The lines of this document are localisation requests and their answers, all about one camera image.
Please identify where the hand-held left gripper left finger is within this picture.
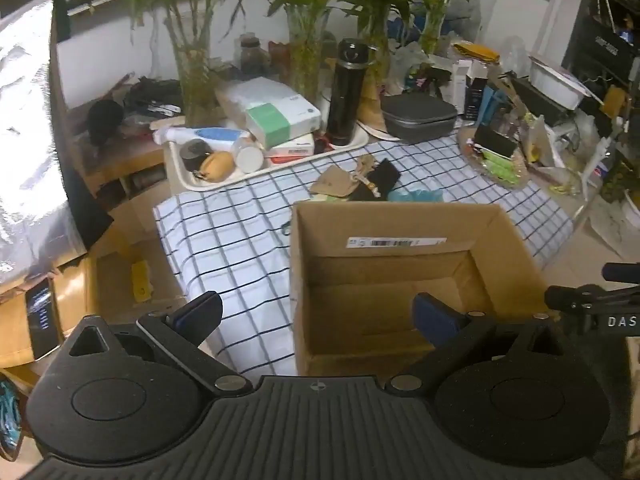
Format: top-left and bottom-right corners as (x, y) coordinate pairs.
(61, 291), (253, 399)

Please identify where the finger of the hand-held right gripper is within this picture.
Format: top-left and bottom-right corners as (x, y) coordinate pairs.
(601, 261), (640, 283)
(544, 284), (608, 313)

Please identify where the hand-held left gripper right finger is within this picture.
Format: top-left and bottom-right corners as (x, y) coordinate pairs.
(385, 292), (566, 395)

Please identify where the brown cardboard box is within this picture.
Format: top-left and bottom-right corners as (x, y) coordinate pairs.
(289, 202), (563, 378)

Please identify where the teal mesh bath pouf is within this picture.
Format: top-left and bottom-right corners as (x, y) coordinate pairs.
(387, 187), (443, 205)

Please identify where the black cloth pouch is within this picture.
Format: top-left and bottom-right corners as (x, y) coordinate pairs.
(357, 158), (402, 196)

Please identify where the large tan cloth pouch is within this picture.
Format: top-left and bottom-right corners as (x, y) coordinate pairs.
(310, 165), (366, 197)

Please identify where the person's right leg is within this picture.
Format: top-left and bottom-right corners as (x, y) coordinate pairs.
(560, 330), (628, 461)

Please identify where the yellow tag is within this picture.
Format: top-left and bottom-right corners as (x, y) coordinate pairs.
(131, 260), (153, 303)

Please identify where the black white checked cloth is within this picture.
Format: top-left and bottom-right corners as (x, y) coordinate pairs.
(152, 130), (573, 378)

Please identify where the open brown floor carton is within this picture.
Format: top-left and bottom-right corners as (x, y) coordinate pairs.
(0, 220), (188, 368)

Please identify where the white plastic tray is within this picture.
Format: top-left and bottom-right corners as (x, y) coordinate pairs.
(165, 125), (371, 192)

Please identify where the green snack packet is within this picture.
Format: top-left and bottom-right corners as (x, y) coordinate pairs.
(482, 152), (523, 186)

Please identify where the tan oval case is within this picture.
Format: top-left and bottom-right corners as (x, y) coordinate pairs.
(200, 151), (236, 181)

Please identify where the black device with display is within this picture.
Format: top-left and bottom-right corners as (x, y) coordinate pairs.
(22, 280), (61, 361)

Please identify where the grey tape roll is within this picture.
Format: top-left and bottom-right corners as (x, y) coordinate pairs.
(179, 140), (213, 173)

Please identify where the white capped bottle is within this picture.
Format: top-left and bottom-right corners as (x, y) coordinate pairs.
(234, 137), (265, 172)

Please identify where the oval glass dish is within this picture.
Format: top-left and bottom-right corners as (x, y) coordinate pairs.
(457, 127), (543, 191)

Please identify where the wooden side table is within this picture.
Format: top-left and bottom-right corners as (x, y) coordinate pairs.
(65, 72), (183, 241)

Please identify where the black box on dish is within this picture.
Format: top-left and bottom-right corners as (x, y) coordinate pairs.
(472, 122), (518, 158)

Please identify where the white blue spray bottle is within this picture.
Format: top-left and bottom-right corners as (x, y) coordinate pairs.
(152, 126), (251, 147)

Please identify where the black flat box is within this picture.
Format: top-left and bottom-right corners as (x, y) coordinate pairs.
(510, 75), (581, 126)

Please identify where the white red flat box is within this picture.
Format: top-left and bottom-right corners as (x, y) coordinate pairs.
(265, 132), (316, 167)

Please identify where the white plastic food container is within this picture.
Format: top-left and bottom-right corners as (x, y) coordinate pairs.
(527, 57), (591, 108)

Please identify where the blue tall carton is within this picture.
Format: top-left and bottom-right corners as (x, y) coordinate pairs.
(477, 85), (506, 126)

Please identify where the green white tissue pack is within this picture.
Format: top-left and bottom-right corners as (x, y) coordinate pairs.
(216, 77), (322, 150)

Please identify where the grey zip case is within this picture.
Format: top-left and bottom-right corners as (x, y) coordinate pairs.
(381, 92), (458, 142)

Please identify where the black tall carton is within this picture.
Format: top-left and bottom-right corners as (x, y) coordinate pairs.
(464, 77), (488, 121)

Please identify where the glass vase with bamboo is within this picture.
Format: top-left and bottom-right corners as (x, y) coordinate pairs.
(267, 0), (346, 103)
(400, 0), (526, 56)
(345, 0), (416, 96)
(87, 0), (251, 130)

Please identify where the black thermos bottle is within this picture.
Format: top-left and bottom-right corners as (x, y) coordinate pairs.
(326, 38), (378, 147)

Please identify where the white tall carton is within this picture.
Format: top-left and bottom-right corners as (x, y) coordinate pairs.
(450, 59), (473, 115)

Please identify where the silver black light reflector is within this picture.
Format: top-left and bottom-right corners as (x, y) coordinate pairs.
(0, 0), (113, 296)

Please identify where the black mini tripod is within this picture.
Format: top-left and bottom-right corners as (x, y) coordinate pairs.
(417, 67), (448, 98)

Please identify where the black shelf cabinet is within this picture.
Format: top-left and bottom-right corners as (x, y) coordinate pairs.
(562, 0), (640, 96)

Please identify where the dark glass jar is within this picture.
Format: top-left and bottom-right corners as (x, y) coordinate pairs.
(237, 32), (263, 73)

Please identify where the yellow folded cloth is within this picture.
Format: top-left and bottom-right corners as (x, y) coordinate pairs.
(452, 42), (501, 61)

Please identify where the white metal rack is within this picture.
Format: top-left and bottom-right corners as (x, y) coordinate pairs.
(500, 0), (561, 56)

